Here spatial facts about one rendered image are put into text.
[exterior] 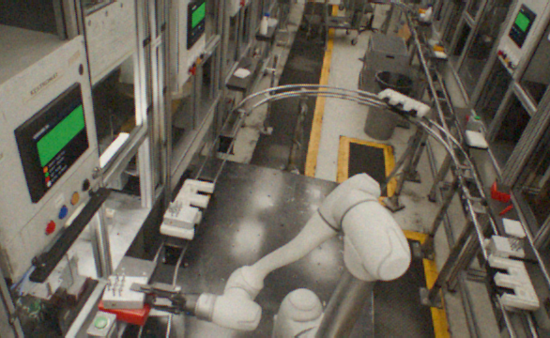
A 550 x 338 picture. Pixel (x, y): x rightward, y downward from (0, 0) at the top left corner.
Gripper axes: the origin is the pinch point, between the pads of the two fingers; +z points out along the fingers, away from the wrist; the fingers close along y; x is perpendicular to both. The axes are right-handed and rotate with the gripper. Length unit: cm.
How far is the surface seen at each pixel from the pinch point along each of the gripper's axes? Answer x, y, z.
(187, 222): -44.6, -7.2, -1.9
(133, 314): 6.2, -3.3, 0.0
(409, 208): -205, -101, -142
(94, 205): 0.4, 37.1, 11.8
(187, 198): -64, -12, 5
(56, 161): 12, 60, 13
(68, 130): 5, 65, 13
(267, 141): -263, -99, -11
